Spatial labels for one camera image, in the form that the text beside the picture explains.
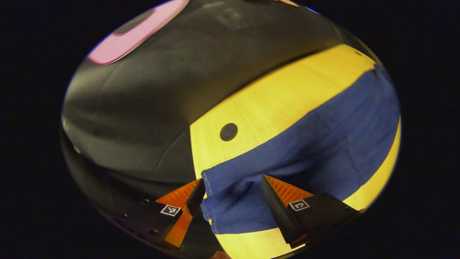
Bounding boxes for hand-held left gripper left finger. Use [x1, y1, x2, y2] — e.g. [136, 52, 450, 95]
[119, 178, 206, 250]

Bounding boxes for black backdrop cloth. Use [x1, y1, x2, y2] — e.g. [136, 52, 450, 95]
[61, 0, 378, 216]

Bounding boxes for blue jeans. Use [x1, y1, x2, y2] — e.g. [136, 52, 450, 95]
[201, 65, 401, 234]

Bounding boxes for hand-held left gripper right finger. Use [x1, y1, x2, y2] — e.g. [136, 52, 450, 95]
[261, 175, 363, 249]

